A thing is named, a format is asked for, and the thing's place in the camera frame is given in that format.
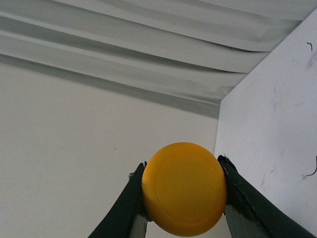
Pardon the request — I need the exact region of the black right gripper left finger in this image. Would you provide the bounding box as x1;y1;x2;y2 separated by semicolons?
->
89;162;151;238

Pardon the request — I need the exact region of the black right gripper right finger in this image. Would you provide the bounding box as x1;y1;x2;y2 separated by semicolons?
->
217;155;315;238

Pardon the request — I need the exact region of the yellow mushroom push button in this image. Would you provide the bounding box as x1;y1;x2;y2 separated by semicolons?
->
142;142;227;237

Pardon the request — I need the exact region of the grey curtain backdrop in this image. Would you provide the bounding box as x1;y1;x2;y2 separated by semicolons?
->
0;0;317;118

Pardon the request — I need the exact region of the small thin wire piece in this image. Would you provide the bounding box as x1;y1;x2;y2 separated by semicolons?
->
302;155;317;178

